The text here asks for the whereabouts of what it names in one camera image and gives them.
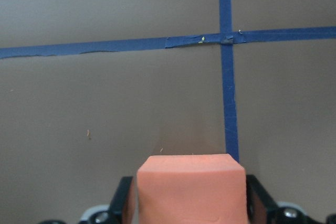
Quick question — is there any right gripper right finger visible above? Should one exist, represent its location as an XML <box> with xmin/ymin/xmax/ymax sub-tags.
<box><xmin>246</xmin><ymin>175</ymin><xmax>315</xmax><ymax>224</ymax></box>

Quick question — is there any orange foam cube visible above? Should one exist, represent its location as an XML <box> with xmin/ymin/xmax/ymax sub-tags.
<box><xmin>137</xmin><ymin>154</ymin><xmax>248</xmax><ymax>223</ymax></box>

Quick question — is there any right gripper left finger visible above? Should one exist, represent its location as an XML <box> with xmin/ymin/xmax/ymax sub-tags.
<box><xmin>86</xmin><ymin>176</ymin><xmax>135</xmax><ymax>223</ymax></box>

